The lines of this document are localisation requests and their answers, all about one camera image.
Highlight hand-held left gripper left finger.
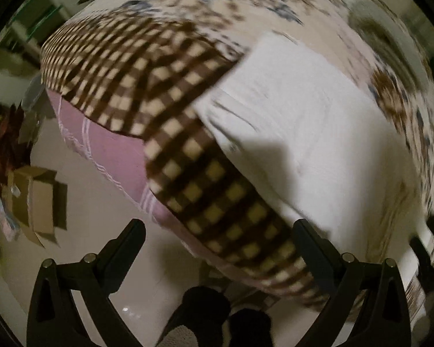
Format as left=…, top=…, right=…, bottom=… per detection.
left=27, top=219, right=147, bottom=347

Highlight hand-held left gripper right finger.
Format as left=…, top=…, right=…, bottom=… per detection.
left=292, top=219, right=412, bottom=347

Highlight white pants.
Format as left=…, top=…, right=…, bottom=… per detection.
left=193, top=32, right=422, bottom=261

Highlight pink striped sheet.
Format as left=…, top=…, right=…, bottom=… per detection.
left=45, top=88, right=313, bottom=309

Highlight person's black shoe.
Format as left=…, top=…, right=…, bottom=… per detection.
left=174, top=285, right=233, bottom=347
left=227, top=309, right=273, bottom=347

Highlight cardboard box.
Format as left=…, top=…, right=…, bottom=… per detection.
left=6, top=165, right=68, bottom=249

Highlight dark red object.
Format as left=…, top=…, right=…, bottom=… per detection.
left=0, top=104, right=34, bottom=196

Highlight brown checkered blanket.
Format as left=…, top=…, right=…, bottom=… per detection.
left=39, top=17, right=331, bottom=312

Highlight floral bed sheet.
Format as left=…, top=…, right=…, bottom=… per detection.
left=68, top=0, right=434, bottom=324

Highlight green frame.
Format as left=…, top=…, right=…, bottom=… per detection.
left=6, top=3, right=70, bottom=46

